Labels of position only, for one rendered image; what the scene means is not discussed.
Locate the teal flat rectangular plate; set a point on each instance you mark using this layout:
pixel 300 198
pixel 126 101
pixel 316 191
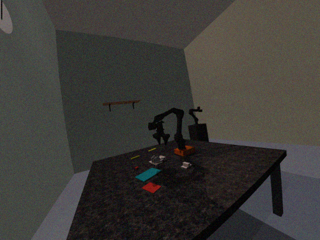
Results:
pixel 148 174

